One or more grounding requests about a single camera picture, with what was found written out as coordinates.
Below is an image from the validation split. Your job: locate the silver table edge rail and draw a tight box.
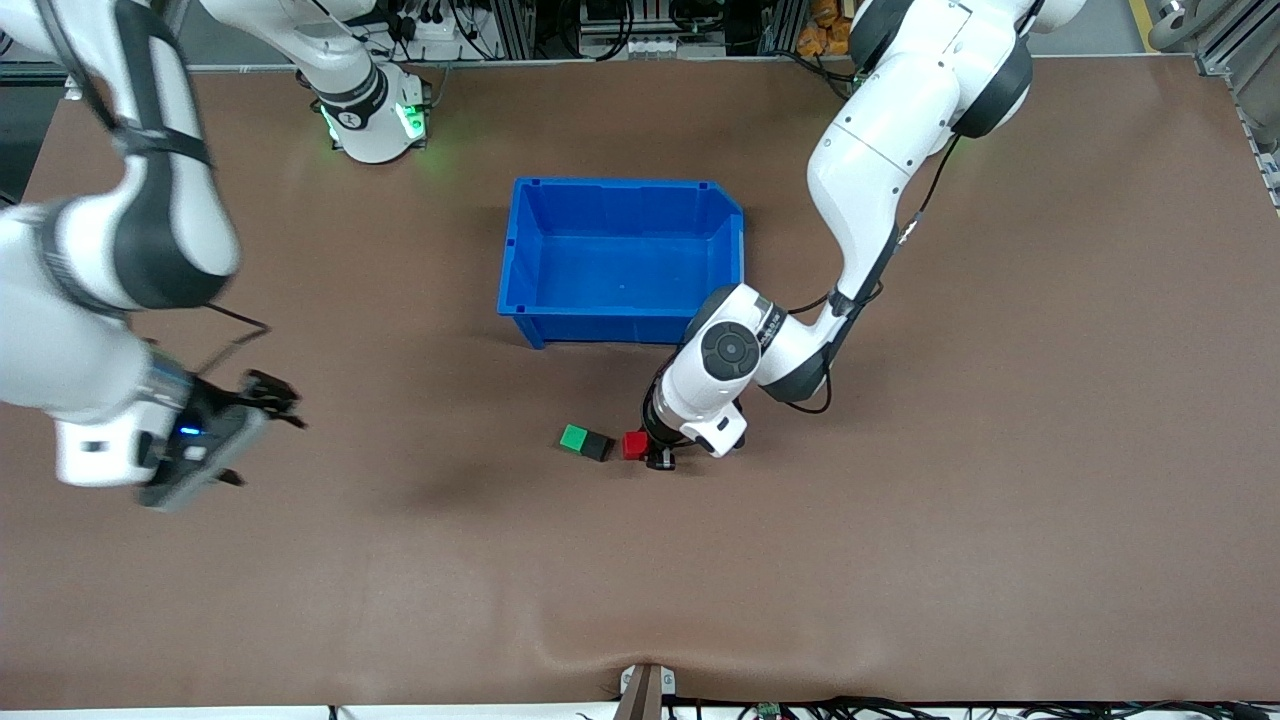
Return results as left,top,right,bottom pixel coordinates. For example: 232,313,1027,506
190,57,856,73

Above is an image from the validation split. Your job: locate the white power strip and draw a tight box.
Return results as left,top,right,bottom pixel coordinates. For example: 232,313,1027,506
385,8,481,63

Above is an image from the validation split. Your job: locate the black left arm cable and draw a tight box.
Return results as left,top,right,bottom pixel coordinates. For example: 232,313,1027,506
640,135,963,471

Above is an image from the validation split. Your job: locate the black cable bundle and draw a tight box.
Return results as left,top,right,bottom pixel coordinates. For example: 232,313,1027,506
665,696,1280,720

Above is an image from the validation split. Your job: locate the aluminium frame rail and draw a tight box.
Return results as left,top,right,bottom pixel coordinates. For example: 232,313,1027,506
1195,0,1280,211

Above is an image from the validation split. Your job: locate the brown table mat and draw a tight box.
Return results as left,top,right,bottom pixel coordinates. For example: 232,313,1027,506
0,55,1280,711

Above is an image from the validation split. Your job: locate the grey round fixture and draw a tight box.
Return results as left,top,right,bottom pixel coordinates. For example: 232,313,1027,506
1150,0,1201,53

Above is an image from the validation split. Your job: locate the white terminal block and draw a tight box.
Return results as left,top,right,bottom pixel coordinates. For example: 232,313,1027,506
580,36,727,59

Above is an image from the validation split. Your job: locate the metal clamp bracket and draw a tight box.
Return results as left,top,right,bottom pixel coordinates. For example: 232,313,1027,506
618,663,678,720

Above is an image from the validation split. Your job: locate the aluminium frame post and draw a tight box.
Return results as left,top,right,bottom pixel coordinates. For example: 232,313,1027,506
487,0,537,59
760,0,809,56

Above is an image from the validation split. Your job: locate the blue plastic bin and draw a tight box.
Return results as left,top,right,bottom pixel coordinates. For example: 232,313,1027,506
497,177,748,355

